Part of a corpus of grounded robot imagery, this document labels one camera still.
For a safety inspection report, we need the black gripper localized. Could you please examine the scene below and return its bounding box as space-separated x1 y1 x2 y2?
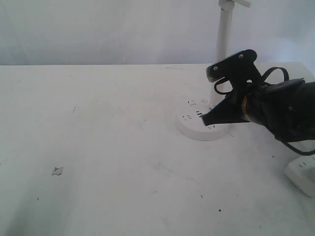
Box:
201 79 315 138

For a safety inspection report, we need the white desk lamp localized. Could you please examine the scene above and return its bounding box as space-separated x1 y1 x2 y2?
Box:
175 0 252 142

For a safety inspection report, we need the white power strip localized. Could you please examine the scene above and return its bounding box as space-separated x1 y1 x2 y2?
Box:
284 155 315 197

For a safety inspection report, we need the black camera cable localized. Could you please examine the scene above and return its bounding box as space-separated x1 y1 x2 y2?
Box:
214 67 315 156

